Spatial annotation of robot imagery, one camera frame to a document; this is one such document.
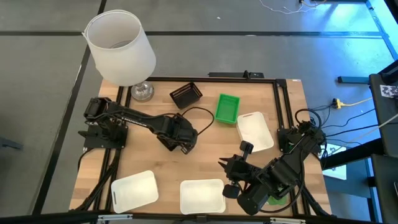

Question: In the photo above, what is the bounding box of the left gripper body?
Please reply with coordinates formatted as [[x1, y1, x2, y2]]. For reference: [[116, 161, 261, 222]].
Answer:
[[161, 114, 199, 155]]

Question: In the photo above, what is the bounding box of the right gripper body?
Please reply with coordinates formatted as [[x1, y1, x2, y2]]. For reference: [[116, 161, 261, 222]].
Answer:
[[222, 141, 254, 200]]

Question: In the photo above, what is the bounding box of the white plastic storage bin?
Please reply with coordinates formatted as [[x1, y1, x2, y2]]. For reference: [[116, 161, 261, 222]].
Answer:
[[179, 178, 226, 215], [111, 170, 160, 214], [236, 111, 275, 154]]

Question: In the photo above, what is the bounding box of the black mesh plastic basket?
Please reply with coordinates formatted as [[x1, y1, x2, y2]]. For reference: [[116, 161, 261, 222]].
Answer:
[[169, 81, 203, 110]]

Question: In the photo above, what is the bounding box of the green succulent in white pot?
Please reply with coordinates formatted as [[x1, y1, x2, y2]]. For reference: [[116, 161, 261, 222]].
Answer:
[[266, 194, 289, 207]]

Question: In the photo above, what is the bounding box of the white printed sheet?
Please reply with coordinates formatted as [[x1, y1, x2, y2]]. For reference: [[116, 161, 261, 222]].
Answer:
[[323, 144, 348, 181]]

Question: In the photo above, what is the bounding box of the white shade glass table lamp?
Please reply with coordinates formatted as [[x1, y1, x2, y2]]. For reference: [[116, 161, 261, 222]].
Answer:
[[81, 9, 157, 102]]

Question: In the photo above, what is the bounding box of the black slanted desk beam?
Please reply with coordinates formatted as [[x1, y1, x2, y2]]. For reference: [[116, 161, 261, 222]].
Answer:
[[321, 138, 385, 171]]

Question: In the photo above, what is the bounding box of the black cabinet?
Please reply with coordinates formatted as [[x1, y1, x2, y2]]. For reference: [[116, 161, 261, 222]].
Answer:
[[371, 154, 398, 224]]

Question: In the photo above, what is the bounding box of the black side table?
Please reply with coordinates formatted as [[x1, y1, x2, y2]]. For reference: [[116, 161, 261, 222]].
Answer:
[[369, 60, 398, 156]]

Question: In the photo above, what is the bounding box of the black crossbar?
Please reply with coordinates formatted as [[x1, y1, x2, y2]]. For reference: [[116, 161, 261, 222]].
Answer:
[[0, 210, 398, 224]]

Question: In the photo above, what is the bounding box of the black and white marker tag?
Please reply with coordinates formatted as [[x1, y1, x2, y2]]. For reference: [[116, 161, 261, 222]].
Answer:
[[379, 84, 398, 100]]

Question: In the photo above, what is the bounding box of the gray furniture foot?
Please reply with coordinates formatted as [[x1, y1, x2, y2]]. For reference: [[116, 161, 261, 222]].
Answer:
[[0, 136, 24, 151]]

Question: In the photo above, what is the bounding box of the blue lit metal bar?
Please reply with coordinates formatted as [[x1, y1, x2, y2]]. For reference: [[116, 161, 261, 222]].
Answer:
[[366, 0, 398, 60]]

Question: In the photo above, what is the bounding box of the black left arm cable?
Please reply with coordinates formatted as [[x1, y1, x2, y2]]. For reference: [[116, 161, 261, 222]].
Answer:
[[182, 106, 216, 137]]

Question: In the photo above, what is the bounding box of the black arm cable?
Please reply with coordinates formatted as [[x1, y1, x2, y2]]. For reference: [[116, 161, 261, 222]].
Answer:
[[182, 106, 216, 137], [294, 108, 323, 126]]

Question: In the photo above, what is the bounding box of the black aluminium table frame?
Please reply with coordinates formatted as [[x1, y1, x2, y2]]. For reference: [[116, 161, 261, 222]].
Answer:
[[70, 76, 332, 218]]

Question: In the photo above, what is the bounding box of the silver metal bracket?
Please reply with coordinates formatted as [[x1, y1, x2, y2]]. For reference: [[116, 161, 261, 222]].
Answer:
[[269, 217, 307, 224], [97, 213, 134, 222]]

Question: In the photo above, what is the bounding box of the black flat mounting bracket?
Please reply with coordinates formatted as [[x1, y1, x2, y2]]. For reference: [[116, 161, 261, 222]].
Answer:
[[208, 70, 265, 79]]

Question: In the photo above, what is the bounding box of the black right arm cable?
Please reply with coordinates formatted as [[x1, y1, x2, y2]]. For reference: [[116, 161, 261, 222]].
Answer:
[[294, 108, 323, 126]]

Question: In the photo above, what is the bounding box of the black power cable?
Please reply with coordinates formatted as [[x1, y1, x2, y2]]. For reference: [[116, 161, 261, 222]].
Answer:
[[323, 108, 376, 129], [324, 124, 379, 138]]

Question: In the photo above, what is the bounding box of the pale yellow power cable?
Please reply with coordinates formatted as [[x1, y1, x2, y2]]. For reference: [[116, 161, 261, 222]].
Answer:
[[341, 97, 373, 107]]

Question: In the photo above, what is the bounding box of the white power cable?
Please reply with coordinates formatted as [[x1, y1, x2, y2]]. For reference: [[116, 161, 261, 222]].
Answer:
[[360, 113, 398, 138]]

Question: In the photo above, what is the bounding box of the thin white wire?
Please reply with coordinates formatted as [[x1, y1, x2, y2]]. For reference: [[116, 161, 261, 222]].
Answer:
[[259, 0, 327, 15]]

